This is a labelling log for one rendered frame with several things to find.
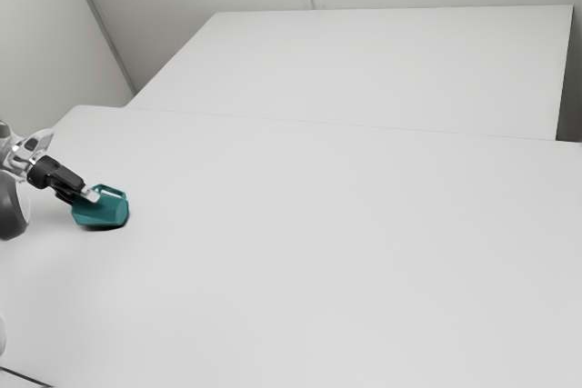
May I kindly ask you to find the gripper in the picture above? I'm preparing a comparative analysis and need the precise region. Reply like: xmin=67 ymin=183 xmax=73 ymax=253
xmin=26 ymin=155 xmax=100 ymax=206

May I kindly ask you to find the teal faceted mug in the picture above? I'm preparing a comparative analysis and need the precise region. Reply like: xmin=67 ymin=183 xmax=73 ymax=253
xmin=71 ymin=183 xmax=133 ymax=229

